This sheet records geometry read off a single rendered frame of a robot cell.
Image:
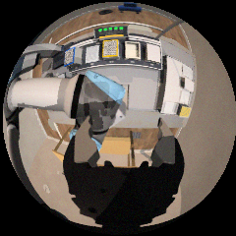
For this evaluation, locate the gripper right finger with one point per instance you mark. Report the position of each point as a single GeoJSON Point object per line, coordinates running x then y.
{"type": "Point", "coordinates": [168, 155]}

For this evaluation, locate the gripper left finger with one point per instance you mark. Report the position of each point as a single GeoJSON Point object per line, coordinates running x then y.
{"type": "Point", "coordinates": [81, 154]}

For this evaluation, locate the beige open rectangular reservoir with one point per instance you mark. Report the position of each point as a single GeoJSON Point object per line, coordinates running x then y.
{"type": "Point", "coordinates": [132, 50]}

